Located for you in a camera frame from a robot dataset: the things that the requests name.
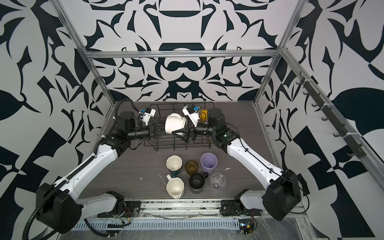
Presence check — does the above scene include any yellow ceramic mug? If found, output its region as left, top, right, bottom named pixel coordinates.
left=199, top=109, right=208, bottom=125

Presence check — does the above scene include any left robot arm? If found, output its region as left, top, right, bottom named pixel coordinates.
left=25, top=110, right=161, bottom=234

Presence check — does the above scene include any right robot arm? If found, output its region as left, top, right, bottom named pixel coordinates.
left=165, top=106, right=302, bottom=221

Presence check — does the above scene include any cream faceted cup teal base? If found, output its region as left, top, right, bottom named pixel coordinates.
left=166, top=155, right=183, bottom=178

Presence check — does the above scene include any amber glass cup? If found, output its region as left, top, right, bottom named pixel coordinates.
left=185, top=161, right=199, bottom=176

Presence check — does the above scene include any lilac plastic cup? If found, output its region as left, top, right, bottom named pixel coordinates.
left=201, top=153, right=218, bottom=174

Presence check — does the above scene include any black mug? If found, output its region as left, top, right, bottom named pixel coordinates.
left=189, top=173, right=209, bottom=194

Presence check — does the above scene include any cream ceramic mug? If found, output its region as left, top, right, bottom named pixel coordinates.
left=166, top=175, right=185, bottom=199

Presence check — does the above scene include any clear glass cup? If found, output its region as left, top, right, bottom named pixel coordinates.
left=210, top=173, right=227, bottom=191

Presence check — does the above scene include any small circuit board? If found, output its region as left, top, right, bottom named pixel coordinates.
left=239, top=219, right=257, bottom=235

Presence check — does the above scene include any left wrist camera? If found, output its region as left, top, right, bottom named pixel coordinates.
left=139, top=108, right=156, bottom=126

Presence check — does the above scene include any black wire dish rack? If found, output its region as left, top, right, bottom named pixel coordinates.
left=144, top=102, right=215, bottom=151

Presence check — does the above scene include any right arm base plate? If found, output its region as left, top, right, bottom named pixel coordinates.
left=220, top=200, right=262, bottom=217

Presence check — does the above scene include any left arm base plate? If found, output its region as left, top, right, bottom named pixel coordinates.
left=97, top=201, right=141, bottom=218

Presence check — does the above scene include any white slotted cable duct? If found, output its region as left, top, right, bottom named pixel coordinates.
left=89, top=219, right=240, bottom=231

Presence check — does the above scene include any black corrugated cable conduit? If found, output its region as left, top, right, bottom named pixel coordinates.
left=21, top=155, right=97, bottom=240

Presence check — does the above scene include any grey wall hook rail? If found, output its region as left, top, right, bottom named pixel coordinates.
left=297, top=73, right=367, bottom=159

